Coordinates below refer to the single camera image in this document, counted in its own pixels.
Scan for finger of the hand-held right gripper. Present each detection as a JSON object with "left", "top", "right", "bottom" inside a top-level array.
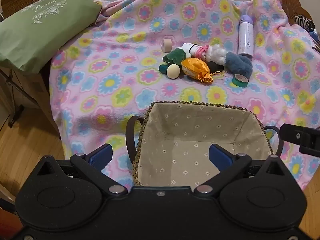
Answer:
[{"left": 279, "top": 124, "right": 320, "bottom": 157}]

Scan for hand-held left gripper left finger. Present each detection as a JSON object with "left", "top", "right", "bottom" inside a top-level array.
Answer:
[{"left": 29, "top": 144, "right": 127, "bottom": 196}]

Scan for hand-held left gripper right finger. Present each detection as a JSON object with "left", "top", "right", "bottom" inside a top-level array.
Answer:
[{"left": 195, "top": 144, "right": 292, "bottom": 197}]

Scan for woven basket with fabric liner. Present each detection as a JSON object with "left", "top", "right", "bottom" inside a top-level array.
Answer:
[{"left": 125, "top": 101, "right": 284, "bottom": 187}]

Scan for green tape roll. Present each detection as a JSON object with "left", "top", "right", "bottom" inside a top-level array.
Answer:
[{"left": 231, "top": 74, "right": 249, "bottom": 88}]

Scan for blue fluffy cloth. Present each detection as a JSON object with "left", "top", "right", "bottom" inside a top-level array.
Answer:
[{"left": 225, "top": 52, "right": 253, "bottom": 79}]

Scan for black plush piece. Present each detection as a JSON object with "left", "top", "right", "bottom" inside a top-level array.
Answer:
[{"left": 207, "top": 61, "right": 225, "bottom": 72}]

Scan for orange drawstring pouch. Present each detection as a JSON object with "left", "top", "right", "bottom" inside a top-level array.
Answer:
[{"left": 181, "top": 57, "right": 227, "bottom": 83}]

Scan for cream ball with teal handle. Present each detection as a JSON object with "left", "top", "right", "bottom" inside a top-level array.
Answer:
[{"left": 159, "top": 64, "right": 180, "bottom": 81}]

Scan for white teddy bear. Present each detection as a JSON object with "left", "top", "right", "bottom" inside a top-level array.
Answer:
[{"left": 205, "top": 44, "right": 227, "bottom": 64}]

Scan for dark green cloth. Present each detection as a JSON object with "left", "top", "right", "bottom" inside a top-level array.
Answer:
[{"left": 162, "top": 49, "right": 192, "bottom": 68}]

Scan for black metal stand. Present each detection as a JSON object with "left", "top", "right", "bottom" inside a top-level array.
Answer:
[{"left": 7, "top": 67, "right": 39, "bottom": 128}]

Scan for pink floral fleece blanket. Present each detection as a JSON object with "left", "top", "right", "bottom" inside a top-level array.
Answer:
[{"left": 49, "top": 0, "right": 320, "bottom": 192}]

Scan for purple and white bottle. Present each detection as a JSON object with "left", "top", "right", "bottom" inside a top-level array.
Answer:
[{"left": 237, "top": 15, "right": 254, "bottom": 59}]

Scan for zebra striped item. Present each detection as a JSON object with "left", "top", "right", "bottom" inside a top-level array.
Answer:
[{"left": 294, "top": 15, "right": 315, "bottom": 32}]

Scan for green printed pillow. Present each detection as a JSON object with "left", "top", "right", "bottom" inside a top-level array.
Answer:
[{"left": 0, "top": 0, "right": 103, "bottom": 72}]

